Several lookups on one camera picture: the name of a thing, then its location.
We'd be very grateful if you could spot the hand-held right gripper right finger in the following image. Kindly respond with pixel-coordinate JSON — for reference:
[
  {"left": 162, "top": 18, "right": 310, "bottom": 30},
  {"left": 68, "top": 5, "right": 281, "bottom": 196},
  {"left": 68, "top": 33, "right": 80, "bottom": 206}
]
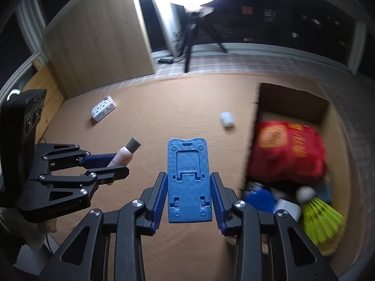
[{"left": 209, "top": 172, "right": 339, "bottom": 281}]

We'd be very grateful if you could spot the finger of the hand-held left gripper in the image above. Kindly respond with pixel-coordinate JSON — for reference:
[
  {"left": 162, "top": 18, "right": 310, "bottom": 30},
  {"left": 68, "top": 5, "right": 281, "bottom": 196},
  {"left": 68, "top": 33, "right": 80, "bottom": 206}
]
[
  {"left": 35, "top": 143, "right": 118, "bottom": 172},
  {"left": 38, "top": 165, "right": 130, "bottom": 188}
]

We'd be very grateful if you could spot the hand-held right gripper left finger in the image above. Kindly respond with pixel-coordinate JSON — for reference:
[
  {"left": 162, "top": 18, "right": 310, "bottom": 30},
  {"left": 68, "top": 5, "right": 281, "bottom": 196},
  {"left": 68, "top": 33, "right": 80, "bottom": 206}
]
[{"left": 38, "top": 172, "right": 168, "bottom": 281}]

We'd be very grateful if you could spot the pink bottle with grey cap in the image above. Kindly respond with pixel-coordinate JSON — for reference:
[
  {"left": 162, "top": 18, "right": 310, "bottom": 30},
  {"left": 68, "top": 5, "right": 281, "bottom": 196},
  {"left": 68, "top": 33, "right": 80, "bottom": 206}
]
[{"left": 106, "top": 137, "right": 142, "bottom": 185}]

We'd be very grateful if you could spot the blue phone stand plate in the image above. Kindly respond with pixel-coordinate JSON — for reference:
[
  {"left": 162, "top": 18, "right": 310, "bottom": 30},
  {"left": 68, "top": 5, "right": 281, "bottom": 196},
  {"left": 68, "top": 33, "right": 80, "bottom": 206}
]
[{"left": 167, "top": 137, "right": 213, "bottom": 223}]

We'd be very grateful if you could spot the blue round tape measure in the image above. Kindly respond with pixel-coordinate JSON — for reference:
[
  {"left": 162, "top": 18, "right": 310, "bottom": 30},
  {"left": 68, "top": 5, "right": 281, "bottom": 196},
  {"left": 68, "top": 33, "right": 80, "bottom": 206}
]
[{"left": 244, "top": 189, "right": 276, "bottom": 214}]

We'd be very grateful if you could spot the white charger adapter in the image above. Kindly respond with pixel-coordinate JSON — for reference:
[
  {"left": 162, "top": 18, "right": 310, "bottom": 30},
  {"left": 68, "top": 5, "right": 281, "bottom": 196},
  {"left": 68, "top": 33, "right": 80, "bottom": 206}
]
[{"left": 274, "top": 199, "right": 302, "bottom": 221}]

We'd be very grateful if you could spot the red plastic bag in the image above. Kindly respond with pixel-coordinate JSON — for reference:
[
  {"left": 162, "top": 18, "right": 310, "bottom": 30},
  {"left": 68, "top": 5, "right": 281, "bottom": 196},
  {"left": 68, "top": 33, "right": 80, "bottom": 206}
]
[{"left": 247, "top": 121, "right": 327, "bottom": 186}]

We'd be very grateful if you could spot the yellow shuttlecock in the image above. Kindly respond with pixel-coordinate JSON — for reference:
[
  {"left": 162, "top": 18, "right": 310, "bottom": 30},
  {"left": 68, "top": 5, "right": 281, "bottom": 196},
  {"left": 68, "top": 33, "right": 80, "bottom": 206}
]
[{"left": 295, "top": 186, "right": 345, "bottom": 245}]

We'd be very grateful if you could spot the cardboard box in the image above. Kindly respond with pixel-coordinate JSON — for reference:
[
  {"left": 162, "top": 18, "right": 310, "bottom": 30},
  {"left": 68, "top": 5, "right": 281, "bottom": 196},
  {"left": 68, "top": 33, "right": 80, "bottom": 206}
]
[{"left": 240, "top": 82, "right": 356, "bottom": 258}]

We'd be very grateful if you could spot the patterned white tissue pack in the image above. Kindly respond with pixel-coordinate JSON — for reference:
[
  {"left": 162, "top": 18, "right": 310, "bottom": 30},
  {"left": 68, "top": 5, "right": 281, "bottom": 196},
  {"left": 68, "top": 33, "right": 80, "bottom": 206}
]
[{"left": 91, "top": 96, "right": 117, "bottom": 121}]

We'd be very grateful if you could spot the pine plank panel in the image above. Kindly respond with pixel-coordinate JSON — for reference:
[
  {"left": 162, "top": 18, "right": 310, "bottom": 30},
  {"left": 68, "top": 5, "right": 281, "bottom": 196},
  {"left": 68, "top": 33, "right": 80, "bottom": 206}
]
[{"left": 22, "top": 61, "right": 66, "bottom": 129}]

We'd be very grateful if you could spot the small white cylinder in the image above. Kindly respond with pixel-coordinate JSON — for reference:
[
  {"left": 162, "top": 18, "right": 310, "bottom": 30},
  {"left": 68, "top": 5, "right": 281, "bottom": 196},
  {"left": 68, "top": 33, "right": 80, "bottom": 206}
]
[{"left": 220, "top": 112, "right": 235, "bottom": 129}]

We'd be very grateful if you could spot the light wooden board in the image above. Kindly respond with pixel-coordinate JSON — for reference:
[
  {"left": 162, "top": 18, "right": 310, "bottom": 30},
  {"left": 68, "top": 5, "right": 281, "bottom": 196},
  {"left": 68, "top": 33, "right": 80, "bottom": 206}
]
[{"left": 44, "top": 0, "right": 156, "bottom": 97}]

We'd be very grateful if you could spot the black tripod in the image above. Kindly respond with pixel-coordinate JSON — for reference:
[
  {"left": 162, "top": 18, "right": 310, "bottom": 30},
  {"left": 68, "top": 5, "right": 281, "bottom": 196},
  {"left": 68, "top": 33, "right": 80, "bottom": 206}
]
[{"left": 173, "top": 6, "right": 229, "bottom": 73}]

